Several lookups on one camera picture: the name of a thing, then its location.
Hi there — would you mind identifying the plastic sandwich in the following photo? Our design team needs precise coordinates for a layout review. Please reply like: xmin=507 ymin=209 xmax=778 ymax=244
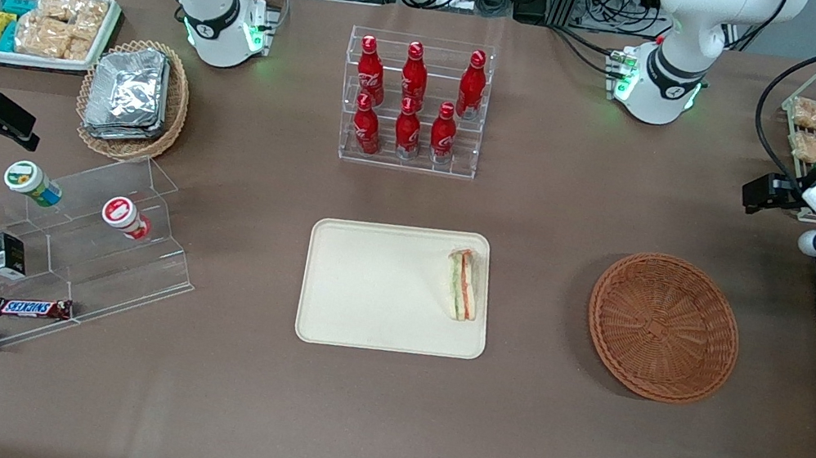
xmin=438 ymin=245 xmax=489 ymax=325

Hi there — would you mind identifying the green sunflower yogurt cup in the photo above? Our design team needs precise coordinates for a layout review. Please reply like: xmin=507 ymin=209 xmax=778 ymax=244
xmin=0 ymin=156 xmax=68 ymax=211

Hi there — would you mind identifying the clear acrylic stepped shelf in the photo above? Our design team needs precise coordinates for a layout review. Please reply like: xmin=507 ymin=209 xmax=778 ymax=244
xmin=0 ymin=132 xmax=215 ymax=413

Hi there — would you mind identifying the red lid yogurt cup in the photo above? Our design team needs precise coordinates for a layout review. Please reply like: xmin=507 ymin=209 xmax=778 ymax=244
xmin=97 ymin=192 xmax=157 ymax=244

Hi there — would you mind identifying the clear acrylic bottle rack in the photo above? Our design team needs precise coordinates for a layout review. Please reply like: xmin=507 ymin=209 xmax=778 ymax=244
xmin=329 ymin=22 xmax=500 ymax=184

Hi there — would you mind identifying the Snickers chocolate bar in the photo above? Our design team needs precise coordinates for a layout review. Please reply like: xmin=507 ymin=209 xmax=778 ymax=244
xmin=0 ymin=288 xmax=76 ymax=330

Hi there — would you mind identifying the clear bag of crackers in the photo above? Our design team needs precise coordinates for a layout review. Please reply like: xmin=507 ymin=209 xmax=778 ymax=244
xmin=788 ymin=128 xmax=816 ymax=164
xmin=11 ymin=13 xmax=76 ymax=62
xmin=70 ymin=0 xmax=112 ymax=44
xmin=35 ymin=0 xmax=80 ymax=26
xmin=787 ymin=96 xmax=816 ymax=132

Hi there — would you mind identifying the silver foil wrapped pack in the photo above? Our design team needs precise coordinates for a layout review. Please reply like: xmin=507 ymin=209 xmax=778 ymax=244
xmin=84 ymin=39 xmax=173 ymax=138
xmin=80 ymin=48 xmax=175 ymax=150

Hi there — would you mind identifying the red cola bottle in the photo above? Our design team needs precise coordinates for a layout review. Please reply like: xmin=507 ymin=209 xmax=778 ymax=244
xmin=397 ymin=38 xmax=435 ymax=105
xmin=452 ymin=46 xmax=492 ymax=123
xmin=389 ymin=94 xmax=428 ymax=163
xmin=347 ymin=92 xmax=388 ymax=158
xmin=351 ymin=33 xmax=394 ymax=106
xmin=425 ymin=98 xmax=463 ymax=168

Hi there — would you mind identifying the black drink carton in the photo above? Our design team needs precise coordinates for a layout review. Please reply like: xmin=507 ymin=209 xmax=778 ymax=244
xmin=0 ymin=231 xmax=34 ymax=283

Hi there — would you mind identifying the cream plastic tray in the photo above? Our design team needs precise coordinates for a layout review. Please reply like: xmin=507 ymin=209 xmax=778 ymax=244
xmin=293 ymin=206 xmax=504 ymax=372

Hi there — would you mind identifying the light wicker basket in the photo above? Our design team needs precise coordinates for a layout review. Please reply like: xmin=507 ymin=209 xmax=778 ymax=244
xmin=68 ymin=29 xmax=200 ymax=172

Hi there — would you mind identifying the teal snack pack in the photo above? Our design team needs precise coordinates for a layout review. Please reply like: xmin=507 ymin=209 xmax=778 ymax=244
xmin=0 ymin=0 xmax=40 ymax=19
xmin=0 ymin=20 xmax=21 ymax=56

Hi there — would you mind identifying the brown wicker basket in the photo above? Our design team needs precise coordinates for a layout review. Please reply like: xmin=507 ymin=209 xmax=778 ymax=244
xmin=575 ymin=243 xmax=753 ymax=415

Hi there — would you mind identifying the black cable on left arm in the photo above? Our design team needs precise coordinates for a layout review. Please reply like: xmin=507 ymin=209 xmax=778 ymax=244
xmin=742 ymin=25 xmax=816 ymax=200

